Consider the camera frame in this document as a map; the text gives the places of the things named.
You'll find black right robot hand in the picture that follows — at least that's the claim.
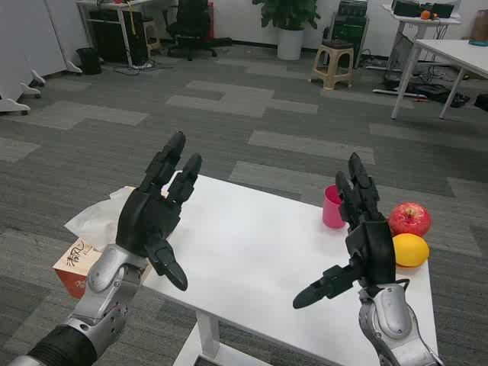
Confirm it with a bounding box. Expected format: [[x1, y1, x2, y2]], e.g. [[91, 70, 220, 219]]
[[292, 152, 397, 310]]

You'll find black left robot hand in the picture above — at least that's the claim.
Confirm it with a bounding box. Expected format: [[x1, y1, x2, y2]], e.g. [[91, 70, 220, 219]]
[[114, 130, 204, 293]]

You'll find orange tissue box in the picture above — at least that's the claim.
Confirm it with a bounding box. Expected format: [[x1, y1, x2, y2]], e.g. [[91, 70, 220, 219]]
[[52, 185, 169, 300]]

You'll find black equipment box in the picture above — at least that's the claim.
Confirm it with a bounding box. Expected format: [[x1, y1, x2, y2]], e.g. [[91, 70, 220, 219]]
[[392, 0, 455, 18]]

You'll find yellow lemon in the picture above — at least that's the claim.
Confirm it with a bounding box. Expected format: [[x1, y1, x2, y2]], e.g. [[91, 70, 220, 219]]
[[391, 233, 431, 268]]

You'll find red apple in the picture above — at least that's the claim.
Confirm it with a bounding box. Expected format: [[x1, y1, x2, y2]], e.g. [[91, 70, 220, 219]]
[[388, 201, 433, 238]]

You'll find pink plastic cup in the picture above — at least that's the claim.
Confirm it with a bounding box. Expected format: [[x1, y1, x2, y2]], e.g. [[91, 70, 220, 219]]
[[322, 185, 350, 230]]

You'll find white desk foot bar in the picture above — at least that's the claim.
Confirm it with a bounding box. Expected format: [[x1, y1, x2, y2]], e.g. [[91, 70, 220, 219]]
[[372, 88, 420, 96]]

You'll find black trash bin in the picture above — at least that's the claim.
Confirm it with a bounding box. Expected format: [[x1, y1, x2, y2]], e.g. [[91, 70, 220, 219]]
[[75, 47, 103, 75]]

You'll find flat black floor bag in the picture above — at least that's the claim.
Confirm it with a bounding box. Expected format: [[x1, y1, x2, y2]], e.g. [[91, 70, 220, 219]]
[[415, 84, 470, 108]]

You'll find black cabinet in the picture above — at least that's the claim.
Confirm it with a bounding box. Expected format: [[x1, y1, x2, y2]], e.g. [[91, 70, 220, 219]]
[[89, 9, 148, 66]]

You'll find black office chair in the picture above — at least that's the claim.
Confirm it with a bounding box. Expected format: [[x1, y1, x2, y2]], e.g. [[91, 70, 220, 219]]
[[165, 0, 233, 62]]

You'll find beige plastic stool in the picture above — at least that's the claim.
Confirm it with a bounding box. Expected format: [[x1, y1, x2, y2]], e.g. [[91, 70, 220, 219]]
[[311, 39, 355, 91]]

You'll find large white desk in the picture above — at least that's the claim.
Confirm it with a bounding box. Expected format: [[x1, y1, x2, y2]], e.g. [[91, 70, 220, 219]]
[[390, 37, 488, 120]]

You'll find white desk with cabinet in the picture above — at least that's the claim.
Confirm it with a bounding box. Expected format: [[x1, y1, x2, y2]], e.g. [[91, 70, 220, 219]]
[[75, 0, 180, 68]]

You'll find white office partition with feet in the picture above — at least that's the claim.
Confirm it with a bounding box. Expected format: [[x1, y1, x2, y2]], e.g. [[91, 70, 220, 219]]
[[0, 0, 83, 115]]

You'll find white plant pot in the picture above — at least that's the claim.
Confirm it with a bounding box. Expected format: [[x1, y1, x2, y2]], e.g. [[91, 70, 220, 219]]
[[276, 28, 305, 61]]

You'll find white desk with equipment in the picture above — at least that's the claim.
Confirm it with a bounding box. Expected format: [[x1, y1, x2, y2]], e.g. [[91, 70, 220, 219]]
[[380, 3, 464, 72]]

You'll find green potted plant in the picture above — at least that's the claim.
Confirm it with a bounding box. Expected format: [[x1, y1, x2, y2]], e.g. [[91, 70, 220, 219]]
[[252, 0, 322, 31]]

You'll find white table leg frame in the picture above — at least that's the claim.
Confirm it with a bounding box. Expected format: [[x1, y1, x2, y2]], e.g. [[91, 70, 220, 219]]
[[173, 310, 275, 366]]

